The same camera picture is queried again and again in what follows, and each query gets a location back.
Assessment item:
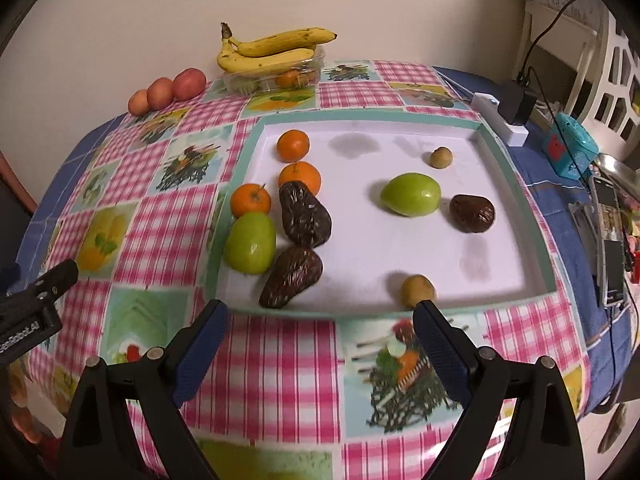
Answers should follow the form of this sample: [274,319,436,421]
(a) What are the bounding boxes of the small tan round fruit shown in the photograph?
[428,146,454,169]

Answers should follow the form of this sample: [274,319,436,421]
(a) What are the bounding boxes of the clear plastic fruit container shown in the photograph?
[222,47,324,96]

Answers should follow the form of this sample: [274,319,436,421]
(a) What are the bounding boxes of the orange tangerine with stem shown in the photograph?
[230,183,271,218]

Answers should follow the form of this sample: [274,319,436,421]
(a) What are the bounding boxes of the yellow banana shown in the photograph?
[216,23,314,76]
[229,27,337,58]

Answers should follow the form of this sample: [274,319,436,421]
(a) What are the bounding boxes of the middle red apple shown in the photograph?
[146,77,174,110]

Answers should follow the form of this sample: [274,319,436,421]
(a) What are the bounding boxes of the teal toy box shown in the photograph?
[542,113,600,180]

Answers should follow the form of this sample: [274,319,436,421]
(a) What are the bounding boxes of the smartphone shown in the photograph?
[589,174,626,308]

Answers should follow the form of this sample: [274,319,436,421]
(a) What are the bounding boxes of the pink checkered fruit tablecloth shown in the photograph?
[26,81,590,479]

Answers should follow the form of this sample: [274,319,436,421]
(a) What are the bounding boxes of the large red apple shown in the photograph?
[171,67,207,101]

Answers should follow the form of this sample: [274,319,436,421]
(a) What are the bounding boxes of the dark avocado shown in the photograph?
[258,246,323,309]
[279,181,332,248]

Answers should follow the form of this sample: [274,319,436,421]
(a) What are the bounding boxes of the white chair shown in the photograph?
[537,11,639,159]

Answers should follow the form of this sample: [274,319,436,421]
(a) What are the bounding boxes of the lower yellow banana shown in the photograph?
[216,23,314,76]

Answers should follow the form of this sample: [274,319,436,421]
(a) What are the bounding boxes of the person's left hand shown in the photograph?
[8,360,46,445]

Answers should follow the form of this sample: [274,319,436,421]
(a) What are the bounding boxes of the upper yellow banana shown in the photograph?
[229,27,337,58]

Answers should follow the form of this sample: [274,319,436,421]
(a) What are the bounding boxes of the white foam tray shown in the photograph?
[217,119,551,313]

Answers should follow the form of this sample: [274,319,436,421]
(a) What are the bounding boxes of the black cable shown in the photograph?
[516,0,640,361]

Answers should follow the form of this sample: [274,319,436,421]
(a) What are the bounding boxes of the middle orange tangerine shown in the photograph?
[278,160,322,195]

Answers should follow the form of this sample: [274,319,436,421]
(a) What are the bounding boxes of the small brown kiwi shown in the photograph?
[400,274,436,309]

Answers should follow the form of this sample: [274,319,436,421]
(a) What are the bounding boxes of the black power adapter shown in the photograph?
[498,80,537,126]

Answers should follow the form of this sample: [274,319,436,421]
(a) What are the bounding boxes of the small orange apple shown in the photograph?
[128,89,150,117]

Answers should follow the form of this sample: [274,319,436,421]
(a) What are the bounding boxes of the elongated green mango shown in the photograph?
[224,211,277,275]

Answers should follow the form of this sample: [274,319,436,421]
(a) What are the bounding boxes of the white power strip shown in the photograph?
[471,92,528,148]

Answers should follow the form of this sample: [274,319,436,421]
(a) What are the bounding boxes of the dark brown wrinkled fruit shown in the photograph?
[449,194,496,233]

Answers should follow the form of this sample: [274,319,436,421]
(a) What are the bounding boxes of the far orange tangerine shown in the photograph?
[277,129,310,162]

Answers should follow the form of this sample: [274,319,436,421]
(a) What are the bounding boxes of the round green apple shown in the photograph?
[380,172,442,218]

